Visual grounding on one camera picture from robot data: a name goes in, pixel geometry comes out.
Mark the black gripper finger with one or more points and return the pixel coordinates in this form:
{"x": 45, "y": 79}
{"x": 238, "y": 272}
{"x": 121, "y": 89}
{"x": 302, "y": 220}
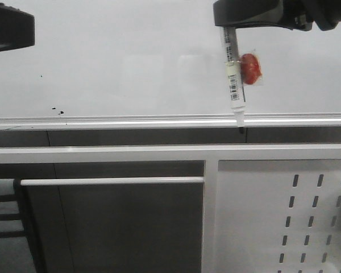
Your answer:
{"x": 17, "y": 28}

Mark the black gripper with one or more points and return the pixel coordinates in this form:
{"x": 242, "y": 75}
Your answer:
{"x": 293, "y": 15}

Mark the white black whiteboard marker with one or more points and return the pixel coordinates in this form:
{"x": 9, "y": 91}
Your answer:
{"x": 234, "y": 76}

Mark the red round magnet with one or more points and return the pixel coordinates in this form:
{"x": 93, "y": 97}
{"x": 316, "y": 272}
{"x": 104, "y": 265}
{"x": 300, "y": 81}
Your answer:
{"x": 250, "y": 68}

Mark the white perforated pegboard panel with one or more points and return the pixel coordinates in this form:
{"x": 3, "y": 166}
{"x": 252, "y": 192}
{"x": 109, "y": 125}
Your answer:
{"x": 278, "y": 216}

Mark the dark grey panel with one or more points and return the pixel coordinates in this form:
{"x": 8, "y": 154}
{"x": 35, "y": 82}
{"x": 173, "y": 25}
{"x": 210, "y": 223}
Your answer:
{"x": 123, "y": 227}

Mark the whiteboard with aluminium frame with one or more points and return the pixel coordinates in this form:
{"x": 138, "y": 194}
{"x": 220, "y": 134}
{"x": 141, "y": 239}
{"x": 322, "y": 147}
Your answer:
{"x": 127, "y": 64}

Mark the white metal stand frame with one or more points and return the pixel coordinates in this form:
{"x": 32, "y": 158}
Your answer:
{"x": 30, "y": 162}

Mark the white horizontal handle bar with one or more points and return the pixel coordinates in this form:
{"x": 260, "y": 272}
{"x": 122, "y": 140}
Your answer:
{"x": 112, "y": 181}

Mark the black chair frame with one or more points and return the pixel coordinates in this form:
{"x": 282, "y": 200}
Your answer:
{"x": 20, "y": 248}

